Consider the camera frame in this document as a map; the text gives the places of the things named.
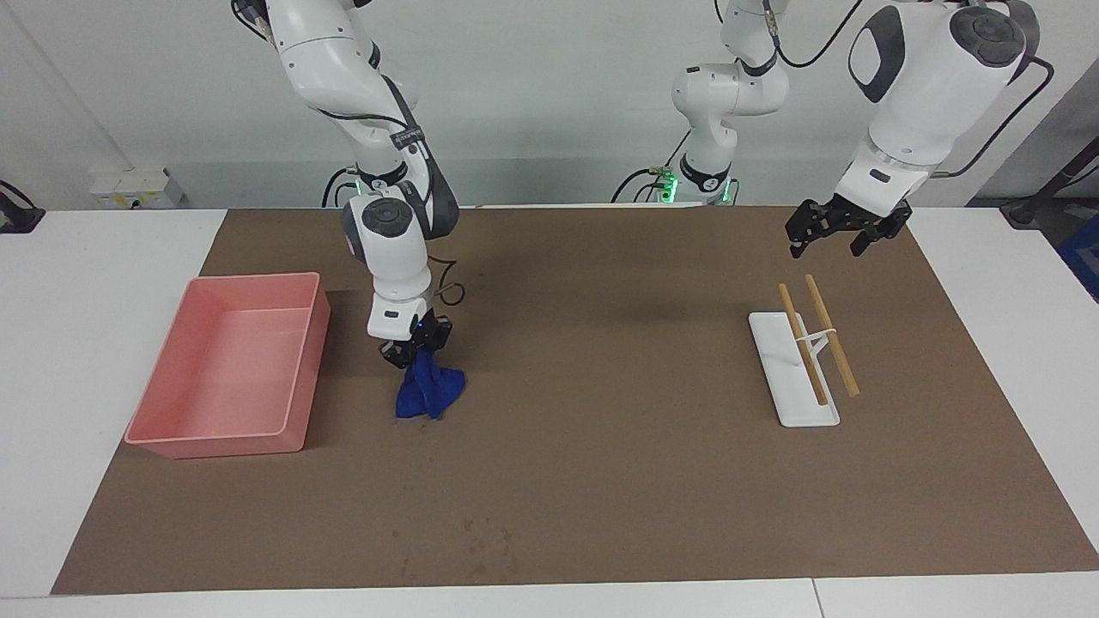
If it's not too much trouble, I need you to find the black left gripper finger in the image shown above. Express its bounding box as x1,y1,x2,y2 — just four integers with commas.
786,199,834,258
850,204,913,257

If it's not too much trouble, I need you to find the blue towel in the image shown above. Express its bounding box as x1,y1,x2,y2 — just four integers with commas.
395,348,467,421

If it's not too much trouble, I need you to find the white towel rack tray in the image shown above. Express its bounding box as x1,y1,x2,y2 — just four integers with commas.
749,311,841,428

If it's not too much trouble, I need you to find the wooden rod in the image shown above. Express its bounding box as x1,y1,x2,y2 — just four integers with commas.
805,275,860,398
778,284,829,407

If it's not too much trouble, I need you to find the black stand leg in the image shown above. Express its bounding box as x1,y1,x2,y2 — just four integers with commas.
1000,137,1099,228

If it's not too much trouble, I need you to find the pink plastic bin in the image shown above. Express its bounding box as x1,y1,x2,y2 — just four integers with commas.
124,272,331,459

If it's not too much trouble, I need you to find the brown paper mat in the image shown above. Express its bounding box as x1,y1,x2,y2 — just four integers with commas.
50,204,1099,596

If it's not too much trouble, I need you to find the blue crate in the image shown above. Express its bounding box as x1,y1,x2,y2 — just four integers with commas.
1058,213,1099,303

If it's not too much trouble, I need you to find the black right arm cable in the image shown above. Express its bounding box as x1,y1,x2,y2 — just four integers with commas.
230,0,467,312

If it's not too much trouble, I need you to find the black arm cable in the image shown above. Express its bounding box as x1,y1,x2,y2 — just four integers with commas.
230,0,467,312
768,0,1055,179

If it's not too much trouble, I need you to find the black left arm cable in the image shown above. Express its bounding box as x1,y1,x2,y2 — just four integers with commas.
768,0,1055,179

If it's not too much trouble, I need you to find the black right base cable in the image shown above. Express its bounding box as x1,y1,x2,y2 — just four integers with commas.
322,167,361,207

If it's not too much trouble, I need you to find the black base cable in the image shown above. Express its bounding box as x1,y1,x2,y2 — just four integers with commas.
611,129,689,204
322,167,361,207

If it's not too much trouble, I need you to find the black left base cable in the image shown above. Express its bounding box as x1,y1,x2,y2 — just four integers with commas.
611,129,689,204

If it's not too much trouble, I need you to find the white wall socket box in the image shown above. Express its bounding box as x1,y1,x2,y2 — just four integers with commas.
90,167,183,209

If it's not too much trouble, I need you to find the black clamp mount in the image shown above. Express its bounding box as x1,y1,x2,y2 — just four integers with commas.
0,180,46,234

